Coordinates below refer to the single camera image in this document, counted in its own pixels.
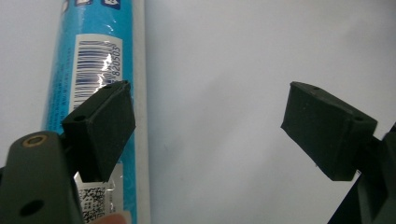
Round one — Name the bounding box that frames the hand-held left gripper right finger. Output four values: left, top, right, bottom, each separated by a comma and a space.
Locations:
280, 81, 396, 224

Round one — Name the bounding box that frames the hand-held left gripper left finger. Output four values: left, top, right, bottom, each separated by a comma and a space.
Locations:
0, 79, 136, 224

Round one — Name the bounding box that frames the blue and white tube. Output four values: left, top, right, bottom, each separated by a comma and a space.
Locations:
40, 0, 152, 224

